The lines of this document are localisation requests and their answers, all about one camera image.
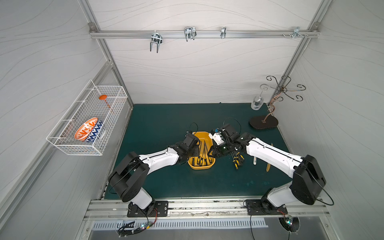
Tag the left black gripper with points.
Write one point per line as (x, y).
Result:
(195, 141)

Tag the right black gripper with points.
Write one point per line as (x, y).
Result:
(222, 147)

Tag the yellow plastic storage box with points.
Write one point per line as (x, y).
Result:
(209, 141)

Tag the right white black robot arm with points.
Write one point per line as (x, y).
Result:
(308, 180)

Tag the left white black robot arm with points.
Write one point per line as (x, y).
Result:
(128, 178)

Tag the metal hook tree stand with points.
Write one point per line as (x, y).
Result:
(269, 121)

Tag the green table mat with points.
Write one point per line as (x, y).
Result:
(152, 128)

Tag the clear glass cup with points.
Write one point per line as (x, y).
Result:
(257, 103)

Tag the blue white patterned bowl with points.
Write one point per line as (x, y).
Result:
(94, 132)

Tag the orange small spoon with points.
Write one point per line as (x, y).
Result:
(104, 98)

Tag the orange white patterned bowl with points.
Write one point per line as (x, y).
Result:
(85, 129)

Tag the round black floor port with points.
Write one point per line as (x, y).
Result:
(290, 224)

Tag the metal clamp hook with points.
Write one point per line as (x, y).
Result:
(190, 33)

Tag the double metal hook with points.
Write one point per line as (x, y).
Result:
(156, 40)

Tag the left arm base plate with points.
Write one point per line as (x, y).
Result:
(154, 209)

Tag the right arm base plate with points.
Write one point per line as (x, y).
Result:
(263, 207)

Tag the white vented cable duct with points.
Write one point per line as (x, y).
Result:
(182, 224)

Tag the white wire basket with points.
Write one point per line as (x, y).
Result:
(86, 106)

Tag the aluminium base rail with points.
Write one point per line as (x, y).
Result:
(185, 208)

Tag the aluminium top rail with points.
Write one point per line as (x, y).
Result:
(201, 34)

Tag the right metal bracket hook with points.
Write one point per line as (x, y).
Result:
(296, 34)

